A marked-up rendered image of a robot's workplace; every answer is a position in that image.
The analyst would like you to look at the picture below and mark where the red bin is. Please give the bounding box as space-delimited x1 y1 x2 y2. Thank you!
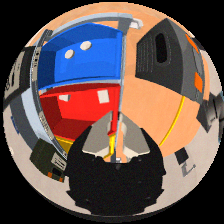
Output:
39 83 121 141

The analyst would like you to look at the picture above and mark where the yellow open bin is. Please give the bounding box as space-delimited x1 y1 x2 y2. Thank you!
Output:
54 133 115 159

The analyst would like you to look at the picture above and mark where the blue open bin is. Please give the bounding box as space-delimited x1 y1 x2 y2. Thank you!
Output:
38 23 123 91

